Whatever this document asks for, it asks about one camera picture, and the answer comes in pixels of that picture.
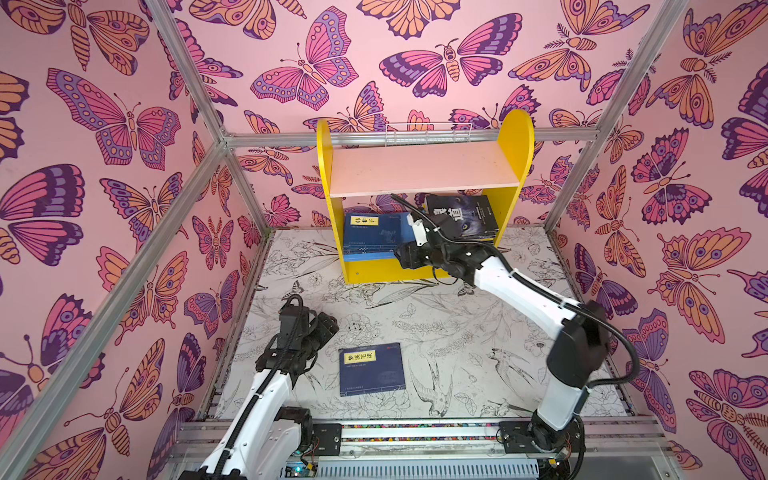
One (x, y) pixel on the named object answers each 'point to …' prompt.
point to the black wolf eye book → (475, 214)
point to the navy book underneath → (374, 236)
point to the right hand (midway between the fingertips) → (405, 244)
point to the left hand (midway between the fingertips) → (332, 322)
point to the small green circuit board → (300, 470)
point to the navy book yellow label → (369, 255)
